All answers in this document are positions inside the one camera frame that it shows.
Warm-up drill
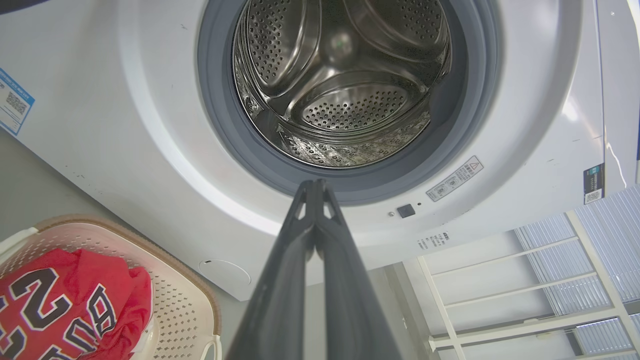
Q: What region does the white warning sticker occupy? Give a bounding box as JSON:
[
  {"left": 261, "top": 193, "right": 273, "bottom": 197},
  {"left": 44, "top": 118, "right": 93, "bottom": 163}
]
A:
[{"left": 425, "top": 155, "right": 485, "bottom": 203}]

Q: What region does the round filter access cover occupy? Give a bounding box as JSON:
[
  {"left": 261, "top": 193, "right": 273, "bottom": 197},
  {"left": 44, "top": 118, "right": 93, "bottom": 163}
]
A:
[{"left": 198, "top": 258, "right": 252, "bottom": 288}]

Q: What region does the cream perforated laundry basket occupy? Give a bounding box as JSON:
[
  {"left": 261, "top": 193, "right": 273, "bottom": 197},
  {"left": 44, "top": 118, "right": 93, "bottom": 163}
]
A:
[{"left": 0, "top": 215, "right": 222, "bottom": 360}]

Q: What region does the red number 23 jersey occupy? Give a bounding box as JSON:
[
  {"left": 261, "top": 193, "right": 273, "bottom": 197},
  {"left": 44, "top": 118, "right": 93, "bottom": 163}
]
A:
[{"left": 0, "top": 248, "right": 153, "bottom": 360}]

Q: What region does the white front-load washing machine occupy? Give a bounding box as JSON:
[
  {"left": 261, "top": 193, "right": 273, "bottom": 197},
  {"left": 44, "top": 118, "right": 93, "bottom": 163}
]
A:
[{"left": 0, "top": 0, "right": 640, "bottom": 302}]

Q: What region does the black QR code sticker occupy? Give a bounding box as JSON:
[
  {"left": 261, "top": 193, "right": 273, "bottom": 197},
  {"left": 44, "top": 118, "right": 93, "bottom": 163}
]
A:
[{"left": 583, "top": 163, "right": 606, "bottom": 205}]

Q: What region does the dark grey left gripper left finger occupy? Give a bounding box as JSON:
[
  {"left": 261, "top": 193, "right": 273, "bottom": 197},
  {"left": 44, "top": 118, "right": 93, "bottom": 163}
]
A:
[{"left": 226, "top": 179, "right": 318, "bottom": 360}]

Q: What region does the blue bordered label sticker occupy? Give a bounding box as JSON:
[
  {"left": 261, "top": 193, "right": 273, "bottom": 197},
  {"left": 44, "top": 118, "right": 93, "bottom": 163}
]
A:
[{"left": 0, "top": 67, "right": 36, "bottom": 136}]

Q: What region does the stainless steel washing machine drum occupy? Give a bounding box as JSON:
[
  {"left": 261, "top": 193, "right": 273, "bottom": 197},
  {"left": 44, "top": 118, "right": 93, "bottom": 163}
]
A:
[{"left": 232, "top": 0, "right": 452, "bottom": 169}]

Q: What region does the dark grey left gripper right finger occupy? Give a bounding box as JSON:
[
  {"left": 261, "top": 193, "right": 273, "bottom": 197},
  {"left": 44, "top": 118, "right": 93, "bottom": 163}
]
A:
[{"left": 315, "top": 179, "right": 403, "bottom": 360}]

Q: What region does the grey rubber door gasket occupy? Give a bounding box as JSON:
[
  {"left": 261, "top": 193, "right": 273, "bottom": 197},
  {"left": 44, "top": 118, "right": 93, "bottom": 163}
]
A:
[{"left": 196, "top": 0, "right": 502, "bottom": 207}]

